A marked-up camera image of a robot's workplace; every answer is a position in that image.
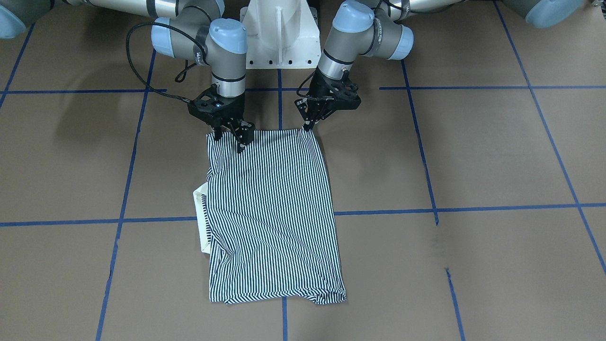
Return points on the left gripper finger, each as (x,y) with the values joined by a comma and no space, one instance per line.
(309,124)

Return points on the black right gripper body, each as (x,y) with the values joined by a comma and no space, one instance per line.
(235,106)

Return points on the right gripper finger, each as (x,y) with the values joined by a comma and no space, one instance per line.
(217,132)
(242,142)

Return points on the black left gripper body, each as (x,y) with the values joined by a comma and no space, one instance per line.
(316,94)

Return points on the navy white striped polo shirt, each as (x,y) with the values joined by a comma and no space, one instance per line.
(266,219)

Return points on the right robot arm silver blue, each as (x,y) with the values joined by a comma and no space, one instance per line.
(190,30)

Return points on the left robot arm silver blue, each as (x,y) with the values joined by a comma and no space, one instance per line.
(371,28)

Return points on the brown paper table cover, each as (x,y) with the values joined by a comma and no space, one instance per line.
(469,190)

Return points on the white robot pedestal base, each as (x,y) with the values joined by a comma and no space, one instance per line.
(281,34)

